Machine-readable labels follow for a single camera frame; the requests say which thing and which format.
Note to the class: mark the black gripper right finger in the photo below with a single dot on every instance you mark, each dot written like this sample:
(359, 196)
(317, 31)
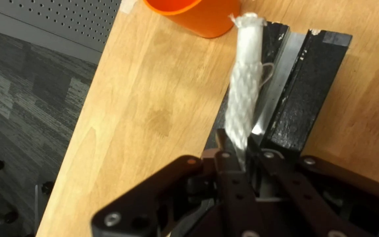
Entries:
(329, 197)

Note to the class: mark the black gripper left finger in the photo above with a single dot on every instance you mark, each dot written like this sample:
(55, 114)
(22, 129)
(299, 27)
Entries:
(190, 197)

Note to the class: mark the long black board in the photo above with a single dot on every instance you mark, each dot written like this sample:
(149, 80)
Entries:
(303, 96)

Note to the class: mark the orange plastic cup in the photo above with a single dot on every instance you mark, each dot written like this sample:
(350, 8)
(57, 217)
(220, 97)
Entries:
(197, 14)

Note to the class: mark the black wheeled stand base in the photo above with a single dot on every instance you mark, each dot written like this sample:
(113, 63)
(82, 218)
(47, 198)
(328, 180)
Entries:
(5, 210)

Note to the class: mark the grey perforated metal cabinet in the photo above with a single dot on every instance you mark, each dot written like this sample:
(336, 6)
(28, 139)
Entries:
(58, 21)

